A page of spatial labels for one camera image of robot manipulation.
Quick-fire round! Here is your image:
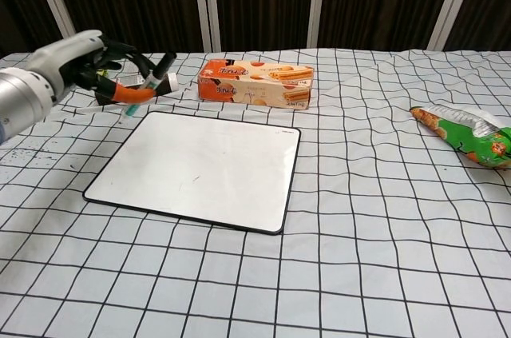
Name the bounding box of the orange biscuit roll box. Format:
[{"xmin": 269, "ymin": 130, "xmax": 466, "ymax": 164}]
[{"xmin": 196, "ymin": 58, "xmax": 315, "ymax": 110}]

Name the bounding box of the white drawing board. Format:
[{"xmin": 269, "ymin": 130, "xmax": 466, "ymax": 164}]
[{"xmin": 82, "ymin": 111, "xmax": 302, "ymax": 235}]

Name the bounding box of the white black checkered tablecloth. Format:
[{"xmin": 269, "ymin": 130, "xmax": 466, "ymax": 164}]
[{"xmin": 0, "ymin": 48, "xmax": 511, "ymax": 338}]

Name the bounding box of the green orange snack bag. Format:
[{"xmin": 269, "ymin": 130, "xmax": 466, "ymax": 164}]
[{"xmin": 410, "ymin": 104, "xmax": 511, "ymax": 170}]

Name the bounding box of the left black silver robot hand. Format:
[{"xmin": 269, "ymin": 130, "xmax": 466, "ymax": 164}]
[{"xmin": 28, "ymin": 29, "xmax": 156, "ymax": 105}]

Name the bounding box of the brown bottle with white cap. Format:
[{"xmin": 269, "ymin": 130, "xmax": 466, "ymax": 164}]
[{"xmin": 94, "ymin": 71, "xmax": 180, "ymax": 106}]

